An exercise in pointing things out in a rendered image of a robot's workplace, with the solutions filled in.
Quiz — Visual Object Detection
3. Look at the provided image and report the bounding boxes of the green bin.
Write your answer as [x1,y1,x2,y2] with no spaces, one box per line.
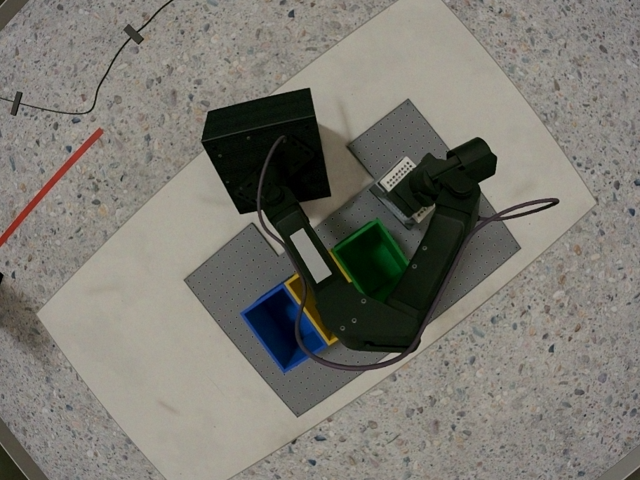
[331,218,409,303]

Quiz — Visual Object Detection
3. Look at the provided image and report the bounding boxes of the blue bin with label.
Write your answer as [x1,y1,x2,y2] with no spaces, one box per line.
[240,274,328,372]

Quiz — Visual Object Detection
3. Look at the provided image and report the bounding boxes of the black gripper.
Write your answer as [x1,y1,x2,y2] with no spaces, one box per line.
[387,153,436,218]

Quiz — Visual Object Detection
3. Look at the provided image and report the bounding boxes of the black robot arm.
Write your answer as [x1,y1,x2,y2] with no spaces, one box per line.
[262,135,498,353]

